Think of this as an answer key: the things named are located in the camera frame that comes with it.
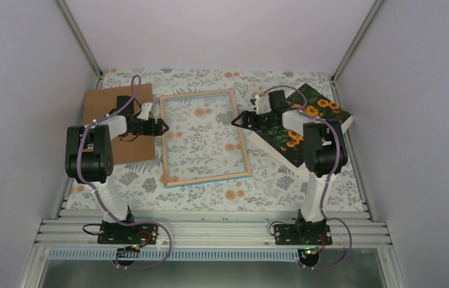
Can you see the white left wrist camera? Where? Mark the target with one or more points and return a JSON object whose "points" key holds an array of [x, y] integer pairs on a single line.
{"points": [[145, 111]]}

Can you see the aluminium corner post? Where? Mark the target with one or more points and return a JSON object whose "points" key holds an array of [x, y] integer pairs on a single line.
{"points": [[76, 31], [356, 41]]}

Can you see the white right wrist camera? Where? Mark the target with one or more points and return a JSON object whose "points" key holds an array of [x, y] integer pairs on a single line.
{"points": [[258, 104]]}

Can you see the white mat board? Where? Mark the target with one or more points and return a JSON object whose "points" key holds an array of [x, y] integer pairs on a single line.
{"points": [[285, 145]]}

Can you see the sunflower photo print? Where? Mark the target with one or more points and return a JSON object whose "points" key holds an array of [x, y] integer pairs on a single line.
{"points": [[304, 129]]}

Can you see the teal wooden picture frame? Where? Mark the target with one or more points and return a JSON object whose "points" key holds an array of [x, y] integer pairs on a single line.
{"points": [[244, 159]]}

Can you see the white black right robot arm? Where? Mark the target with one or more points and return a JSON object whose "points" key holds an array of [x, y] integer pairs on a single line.
{"points": [[324, 154]]}

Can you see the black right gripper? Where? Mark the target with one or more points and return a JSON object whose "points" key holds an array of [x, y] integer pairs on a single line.
{"points": [[246, 114]]}

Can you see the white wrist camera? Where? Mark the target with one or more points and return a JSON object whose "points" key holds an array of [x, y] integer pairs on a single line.
{"points": [[145, 111], [258, 104]]}

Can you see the grey slotted cable duct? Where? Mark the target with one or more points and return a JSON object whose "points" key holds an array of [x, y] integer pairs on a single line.
{"points": [[177, 254]]}

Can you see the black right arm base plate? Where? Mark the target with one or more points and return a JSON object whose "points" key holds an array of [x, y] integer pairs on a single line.
{"points": [[288, 234]]}

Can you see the aluminium mounting rail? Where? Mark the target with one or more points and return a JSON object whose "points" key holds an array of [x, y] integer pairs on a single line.
{"points": [[200, 233]]}

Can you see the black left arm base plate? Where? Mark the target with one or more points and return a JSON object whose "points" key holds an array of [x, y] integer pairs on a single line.
{"points": [[113, 233]]}

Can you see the left aluminium corner post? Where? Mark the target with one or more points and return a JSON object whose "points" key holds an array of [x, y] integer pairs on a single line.
{"points": [[76, 31]]}

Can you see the brown cardboard backing board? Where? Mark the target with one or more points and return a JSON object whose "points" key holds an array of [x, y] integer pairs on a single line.
{"points": [[130, 149]]}

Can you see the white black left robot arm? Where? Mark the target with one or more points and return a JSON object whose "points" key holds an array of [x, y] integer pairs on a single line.
{"points": [[89, 159]]}

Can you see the right aluminium corner post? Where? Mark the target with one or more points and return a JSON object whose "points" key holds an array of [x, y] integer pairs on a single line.
{"points": [[356, 41]]}

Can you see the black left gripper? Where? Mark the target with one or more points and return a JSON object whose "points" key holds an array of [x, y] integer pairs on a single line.
{"points": [[151, 131]]}

